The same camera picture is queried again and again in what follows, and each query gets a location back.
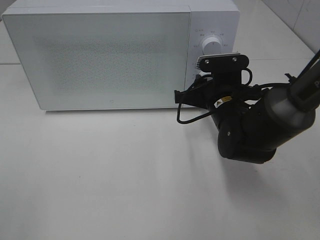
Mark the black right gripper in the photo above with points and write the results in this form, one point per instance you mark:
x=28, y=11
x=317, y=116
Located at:
x=214, y=95

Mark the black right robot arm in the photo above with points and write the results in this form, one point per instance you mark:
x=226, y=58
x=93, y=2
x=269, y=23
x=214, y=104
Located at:
x=252, y=120

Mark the white upper power knob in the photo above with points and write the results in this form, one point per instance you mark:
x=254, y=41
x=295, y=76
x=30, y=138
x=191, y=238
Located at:
x=211, y=46

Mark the white microwave oven body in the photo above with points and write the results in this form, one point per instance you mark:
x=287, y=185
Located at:
x=207, y=18

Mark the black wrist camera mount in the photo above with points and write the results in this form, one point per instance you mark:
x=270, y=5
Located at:
x=225, y=64

